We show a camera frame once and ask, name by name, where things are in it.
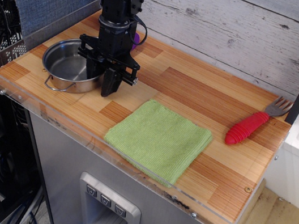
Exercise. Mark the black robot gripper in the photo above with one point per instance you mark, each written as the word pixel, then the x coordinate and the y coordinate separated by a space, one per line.
pixel 110 53

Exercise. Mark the stainless steel pan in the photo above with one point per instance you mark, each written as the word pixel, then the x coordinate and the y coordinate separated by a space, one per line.
pixel 67 68

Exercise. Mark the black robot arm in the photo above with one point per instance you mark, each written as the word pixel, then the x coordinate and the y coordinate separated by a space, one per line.
pixel 120 11

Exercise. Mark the green cloth napkin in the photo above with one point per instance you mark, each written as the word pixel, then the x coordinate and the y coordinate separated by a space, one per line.
pixel 158 141

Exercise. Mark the purple toy eggplant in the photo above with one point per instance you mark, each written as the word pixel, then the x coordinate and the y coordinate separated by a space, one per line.
pixel 136 41

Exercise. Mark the clear acrylic table guard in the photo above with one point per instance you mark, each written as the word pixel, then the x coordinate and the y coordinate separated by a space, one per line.
pixel 219 184

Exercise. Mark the toy fridge water dispenser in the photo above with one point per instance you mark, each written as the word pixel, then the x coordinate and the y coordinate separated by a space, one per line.
pixel 102 205

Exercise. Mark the red handled fork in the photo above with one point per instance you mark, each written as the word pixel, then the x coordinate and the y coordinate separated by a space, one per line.
pixel 242 130

